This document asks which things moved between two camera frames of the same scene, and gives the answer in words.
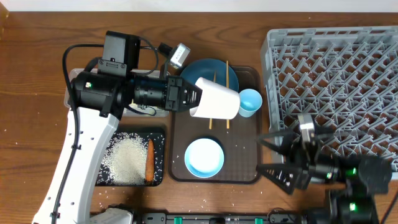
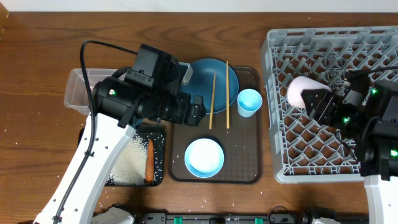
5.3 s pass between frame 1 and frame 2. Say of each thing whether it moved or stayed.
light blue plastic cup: stayed
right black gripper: moved
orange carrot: stayed
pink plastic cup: moved
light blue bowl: stayed
